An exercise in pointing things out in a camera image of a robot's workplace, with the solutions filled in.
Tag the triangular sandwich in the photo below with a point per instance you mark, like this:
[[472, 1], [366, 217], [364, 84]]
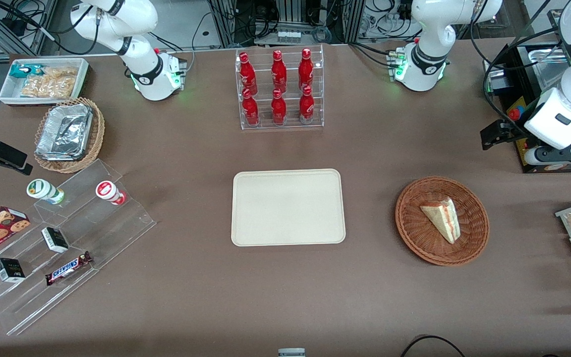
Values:
[[444, 218]]

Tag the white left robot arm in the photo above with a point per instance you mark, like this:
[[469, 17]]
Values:
[[429, 29]]

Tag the light oval wicker basket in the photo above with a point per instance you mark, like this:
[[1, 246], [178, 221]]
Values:
[[95, 139]]

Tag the brown round wicker basket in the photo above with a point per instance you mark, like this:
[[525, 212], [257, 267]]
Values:
[[414, 233]]

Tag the beige rectangular tray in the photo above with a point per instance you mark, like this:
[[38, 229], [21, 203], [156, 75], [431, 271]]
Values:
[[265, 208]]

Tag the red emergency stop button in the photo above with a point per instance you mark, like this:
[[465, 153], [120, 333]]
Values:
[[514, 114]]

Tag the green lid yogurt cup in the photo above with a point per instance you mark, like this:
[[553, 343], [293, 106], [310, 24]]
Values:
[[40, 188]]

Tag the stainless steel pan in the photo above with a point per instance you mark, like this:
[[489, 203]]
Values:
[[543, 64]]

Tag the white rectangular snack bin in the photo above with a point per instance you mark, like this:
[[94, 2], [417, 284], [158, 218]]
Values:
[[5, 95]]

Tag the stack of foil trays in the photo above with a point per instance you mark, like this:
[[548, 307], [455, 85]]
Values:
[[62, 131]]

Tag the clear bag of crackers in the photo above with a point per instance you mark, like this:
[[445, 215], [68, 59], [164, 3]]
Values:
[[62, 73], [47, 88]]

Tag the teal snack packet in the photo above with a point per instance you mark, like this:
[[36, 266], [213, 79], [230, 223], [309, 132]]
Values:
[[20, 71]]

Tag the small black box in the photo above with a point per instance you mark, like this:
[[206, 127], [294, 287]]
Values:
[[9, 270], [55, 239]]

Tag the red lid yogurt cup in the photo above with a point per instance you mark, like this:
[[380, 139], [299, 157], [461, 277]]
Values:
[[104, 190]]

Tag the brown Snickers bar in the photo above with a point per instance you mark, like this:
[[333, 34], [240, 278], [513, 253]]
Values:
[[67, 268]]

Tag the clear acrylic stepped display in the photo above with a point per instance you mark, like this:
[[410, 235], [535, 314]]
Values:
[[117, 233]]

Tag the red cola bottle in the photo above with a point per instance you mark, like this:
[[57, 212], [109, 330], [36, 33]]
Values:
[[278, 109], [306, 72], [250, 111], [279, 74], [248, 77], [307, 106]]

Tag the white power strip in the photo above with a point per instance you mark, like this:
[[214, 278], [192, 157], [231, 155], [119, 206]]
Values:
[[289, 35]]

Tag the clear acrylic bottle rack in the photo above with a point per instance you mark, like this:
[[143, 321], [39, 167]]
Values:
[[264, 74]]

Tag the aluminium equipment rack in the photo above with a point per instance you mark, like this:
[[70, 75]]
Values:
[[290, 10]]

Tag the small grey device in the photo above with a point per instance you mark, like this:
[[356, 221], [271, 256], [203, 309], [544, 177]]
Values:
[[291, 353]]

